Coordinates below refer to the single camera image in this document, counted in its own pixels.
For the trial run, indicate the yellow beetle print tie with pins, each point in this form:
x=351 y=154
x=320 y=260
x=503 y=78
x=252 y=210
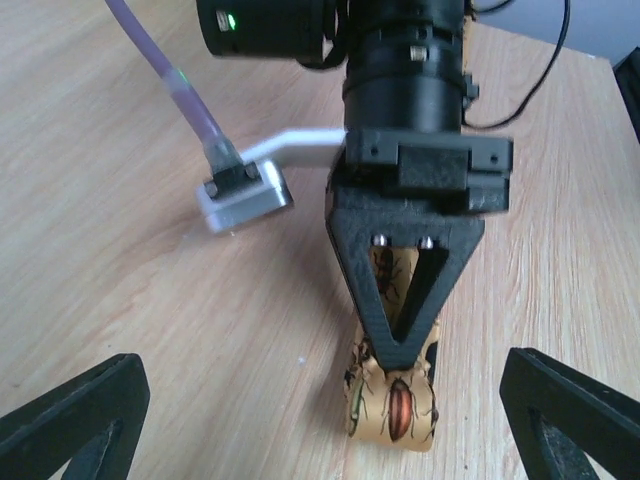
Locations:
x=397 y=408

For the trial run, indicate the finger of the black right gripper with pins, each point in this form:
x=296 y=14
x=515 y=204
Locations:
x=358 y=219

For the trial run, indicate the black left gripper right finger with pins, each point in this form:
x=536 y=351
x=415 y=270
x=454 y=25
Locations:
x=562 y=419

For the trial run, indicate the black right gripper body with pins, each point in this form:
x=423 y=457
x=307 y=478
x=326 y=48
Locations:
x=458 y=174

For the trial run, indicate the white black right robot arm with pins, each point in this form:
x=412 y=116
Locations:
x=403 y=59

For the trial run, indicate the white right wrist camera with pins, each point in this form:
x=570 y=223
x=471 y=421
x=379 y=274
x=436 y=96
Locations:
x=254 y=186

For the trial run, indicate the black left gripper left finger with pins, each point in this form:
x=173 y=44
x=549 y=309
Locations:
x=88 y=426

